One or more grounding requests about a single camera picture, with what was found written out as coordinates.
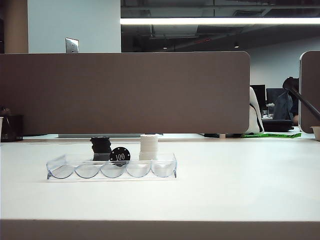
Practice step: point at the black poker chip marked 100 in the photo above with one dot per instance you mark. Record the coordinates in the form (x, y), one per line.
(120, 156)

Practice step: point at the stack of white poker chips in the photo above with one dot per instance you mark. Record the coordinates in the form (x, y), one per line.
(148, 146)

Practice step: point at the stack of black poker chips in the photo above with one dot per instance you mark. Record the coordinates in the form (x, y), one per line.
(100, 147)

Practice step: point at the clear acrylic chip tray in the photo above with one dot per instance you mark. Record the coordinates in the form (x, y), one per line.
(62, 172)

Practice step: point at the brown desk partition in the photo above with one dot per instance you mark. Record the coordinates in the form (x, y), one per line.
(311, 75)
(125, 92)

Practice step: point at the black partition foot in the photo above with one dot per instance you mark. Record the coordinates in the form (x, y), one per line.
(212, 135)

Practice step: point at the small white partition foot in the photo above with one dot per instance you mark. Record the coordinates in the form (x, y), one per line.
(222, 136)

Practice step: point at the black computer monitor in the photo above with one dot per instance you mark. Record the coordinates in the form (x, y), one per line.
(271, 96)
(260, 95)

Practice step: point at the long ceiling light strip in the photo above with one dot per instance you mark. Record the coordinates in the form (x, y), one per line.
(200, 21)

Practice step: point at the black padded case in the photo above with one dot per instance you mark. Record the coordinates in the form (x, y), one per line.
(277, 125)

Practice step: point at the seated person in dark jacket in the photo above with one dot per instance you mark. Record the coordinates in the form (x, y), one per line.
(282, 105)

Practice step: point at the beige paper bowl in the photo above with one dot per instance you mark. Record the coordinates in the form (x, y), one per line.
(316, 133)

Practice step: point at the grey metal partition rail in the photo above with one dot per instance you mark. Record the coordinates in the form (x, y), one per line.
(127, 135)

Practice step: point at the metal wall outlet plate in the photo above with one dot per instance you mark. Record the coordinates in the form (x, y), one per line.
(72, 45)

